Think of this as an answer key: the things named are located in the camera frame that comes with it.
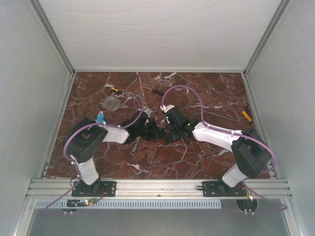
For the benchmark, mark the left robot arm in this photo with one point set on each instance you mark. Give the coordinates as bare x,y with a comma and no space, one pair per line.
84,140

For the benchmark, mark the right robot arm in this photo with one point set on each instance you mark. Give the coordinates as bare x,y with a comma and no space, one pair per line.
249,150

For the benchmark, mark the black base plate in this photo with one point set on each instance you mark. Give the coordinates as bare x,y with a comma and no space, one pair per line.
220,189
97,189

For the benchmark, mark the thin black screwdriver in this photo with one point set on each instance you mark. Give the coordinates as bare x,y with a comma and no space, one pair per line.
247,109

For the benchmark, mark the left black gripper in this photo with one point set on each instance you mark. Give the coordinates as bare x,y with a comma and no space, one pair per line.
154,130

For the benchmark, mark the silver combination wrench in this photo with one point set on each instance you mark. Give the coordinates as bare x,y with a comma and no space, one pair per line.
133,152

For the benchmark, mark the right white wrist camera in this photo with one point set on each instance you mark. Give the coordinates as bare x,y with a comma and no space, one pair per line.
167,108

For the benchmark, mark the orange handle screwdriver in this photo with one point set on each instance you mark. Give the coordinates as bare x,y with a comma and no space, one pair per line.
246,115

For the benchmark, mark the clear plastic fuse box lid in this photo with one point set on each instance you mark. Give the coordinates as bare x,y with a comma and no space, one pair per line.
111,103

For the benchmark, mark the grey slotted cable duct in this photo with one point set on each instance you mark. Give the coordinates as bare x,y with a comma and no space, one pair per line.
133,204

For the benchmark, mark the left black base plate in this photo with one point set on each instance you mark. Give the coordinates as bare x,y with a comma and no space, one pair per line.
97,189

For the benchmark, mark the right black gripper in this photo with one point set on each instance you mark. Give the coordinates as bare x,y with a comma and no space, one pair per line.
168,123

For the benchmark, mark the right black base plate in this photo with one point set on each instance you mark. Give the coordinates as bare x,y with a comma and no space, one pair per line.
220,189

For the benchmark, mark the yellow black small screwdriver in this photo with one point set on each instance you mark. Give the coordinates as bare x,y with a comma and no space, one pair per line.
116,91

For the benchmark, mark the black handle screwdriver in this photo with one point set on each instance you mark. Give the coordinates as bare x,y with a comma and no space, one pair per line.
155,90

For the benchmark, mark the black fuse box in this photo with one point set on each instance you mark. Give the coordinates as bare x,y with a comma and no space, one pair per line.
171,136

